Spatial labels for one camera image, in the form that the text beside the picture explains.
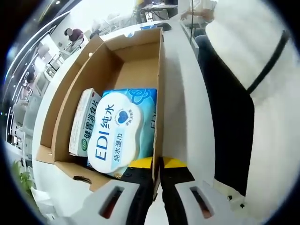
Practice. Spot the black-framed desk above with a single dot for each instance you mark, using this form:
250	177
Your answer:
159	10

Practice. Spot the white bracket with screws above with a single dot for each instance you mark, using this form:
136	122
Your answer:
229	194

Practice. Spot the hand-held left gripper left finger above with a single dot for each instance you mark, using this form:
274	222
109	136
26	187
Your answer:
138	189

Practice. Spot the brown cardboard shoe box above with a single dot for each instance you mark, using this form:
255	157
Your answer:
138	72

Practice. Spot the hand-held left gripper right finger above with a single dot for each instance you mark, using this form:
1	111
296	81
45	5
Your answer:
178	178

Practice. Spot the teal wet wipes pack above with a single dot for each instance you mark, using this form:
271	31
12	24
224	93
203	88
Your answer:
117	131

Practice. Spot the green potted plant white pot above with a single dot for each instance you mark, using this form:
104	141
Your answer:
24	178

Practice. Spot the white medicine box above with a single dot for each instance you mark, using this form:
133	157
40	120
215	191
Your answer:
82	124

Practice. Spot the black computer mouse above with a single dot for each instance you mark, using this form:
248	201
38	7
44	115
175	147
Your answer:
165	26

